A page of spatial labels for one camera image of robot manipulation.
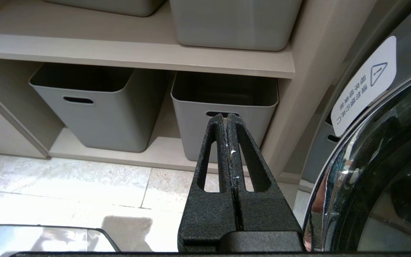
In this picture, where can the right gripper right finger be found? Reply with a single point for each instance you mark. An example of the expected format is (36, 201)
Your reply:
(262, 214)

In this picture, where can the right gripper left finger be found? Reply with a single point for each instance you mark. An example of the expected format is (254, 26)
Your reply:
(205, 214)

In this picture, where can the grey plastic storage bin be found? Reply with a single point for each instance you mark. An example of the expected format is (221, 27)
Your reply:
(234, 21)
(120, 5)
(223, 117)
(95, 107)

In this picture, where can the washing machine glass door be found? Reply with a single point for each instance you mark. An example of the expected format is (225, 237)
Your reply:
(380, 171)

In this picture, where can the white warning label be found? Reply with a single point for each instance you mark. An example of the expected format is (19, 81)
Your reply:
(366, 89)

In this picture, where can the beige wooden shelf unit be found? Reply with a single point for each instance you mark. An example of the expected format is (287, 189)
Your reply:
(137, 53)

